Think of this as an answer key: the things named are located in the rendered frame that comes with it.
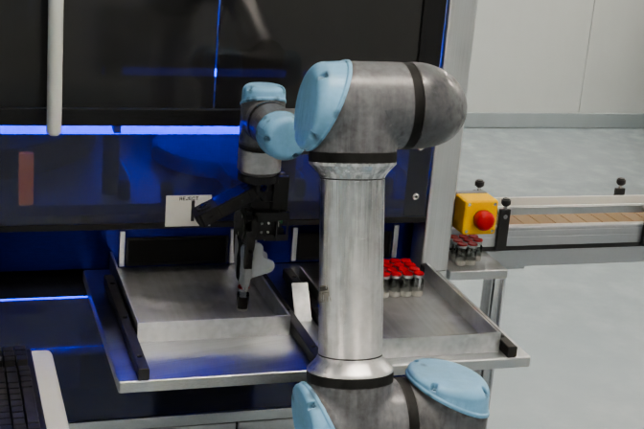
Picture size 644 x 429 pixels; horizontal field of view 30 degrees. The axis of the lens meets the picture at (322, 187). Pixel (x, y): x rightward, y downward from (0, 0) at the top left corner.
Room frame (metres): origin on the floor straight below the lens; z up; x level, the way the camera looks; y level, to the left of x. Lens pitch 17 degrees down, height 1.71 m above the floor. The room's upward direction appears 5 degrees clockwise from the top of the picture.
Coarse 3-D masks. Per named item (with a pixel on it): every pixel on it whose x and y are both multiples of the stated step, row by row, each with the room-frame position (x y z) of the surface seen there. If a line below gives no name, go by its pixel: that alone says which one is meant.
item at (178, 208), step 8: (168, 200) 2.09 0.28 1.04; (176, 200) 2.09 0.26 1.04; (184, 200) 2.09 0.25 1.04; (200, 200) 2.10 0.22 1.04; (168, 208) 2.09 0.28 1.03; (176, 208) 2.09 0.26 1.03; (184, 208) 2.09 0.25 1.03; (168, 216) 2.09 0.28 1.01; (176, 216) 2.09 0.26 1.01; (184, 216) 2.10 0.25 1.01; (168, 224) 2.09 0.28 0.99; (176, 224) 2.09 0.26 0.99; (184, 224) 2.10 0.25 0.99; (192, 224) 2.10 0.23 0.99
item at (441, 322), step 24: (312, 288) 2.05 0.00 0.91; (432, 288) 2.16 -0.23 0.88; (384, 312) 2.02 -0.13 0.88; (408, 312) 2.03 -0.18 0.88; (432, 312) 2.04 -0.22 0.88; (456, 312) 2.05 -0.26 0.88; (384, 336) 1.91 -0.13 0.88; (408, 336) 1.92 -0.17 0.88; (432, 336) 1.85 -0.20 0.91; (456, 336) 1.87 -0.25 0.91; (480, 336) 1.88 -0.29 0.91
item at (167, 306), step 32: (128, 288) 2.04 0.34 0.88; (160, 288) 2.05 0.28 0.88; (192, 288) 2.06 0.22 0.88; (224, 288) 2.08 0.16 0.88; (256, 288) 2.09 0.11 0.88; (160, 320) 1.91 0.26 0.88; (192, 320) 1.84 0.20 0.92; (224, 320) 1.86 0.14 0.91; (256, 320) 1.87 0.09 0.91; (288, 320) 1.89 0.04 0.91
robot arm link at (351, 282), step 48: (336, 96) 1.48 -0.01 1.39; (384, 96) 1.50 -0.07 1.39; (336, 144) 1.48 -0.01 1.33; (384, 144) 1.49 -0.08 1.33; (336, 192) 1.48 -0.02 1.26; (336, 240) 1.47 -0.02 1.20; (336, 288) 1.45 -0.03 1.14; (336, 336) 1.44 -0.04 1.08; (336, 384) 1.41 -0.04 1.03; (384, 384) 1.43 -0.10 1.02
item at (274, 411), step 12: (264, 408) 2.16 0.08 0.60; (276, 408) 2.16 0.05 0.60; (288, 408) 2.17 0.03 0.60; (96, 420) 2.05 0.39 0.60; (108, 420) 2.06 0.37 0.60; (120, 420) 2.06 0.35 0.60; (132, 420) 2.07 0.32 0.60; (144, 420) 2.08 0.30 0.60; (156, 420) 2.09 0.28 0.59; (168, 420) 2.09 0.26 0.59; (180, 420) 2.10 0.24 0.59; (192, 420) 2.11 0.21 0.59; (204, 420) 2.12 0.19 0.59; (216, 420) 2.12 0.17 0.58; (228, 420) 2.13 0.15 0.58; (240, 420) 2.14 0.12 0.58; (252, 420) 2.15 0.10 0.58; (264, 420) 2.16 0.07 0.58; (276, 420) 2.16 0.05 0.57; (288, 420) 2.17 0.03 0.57
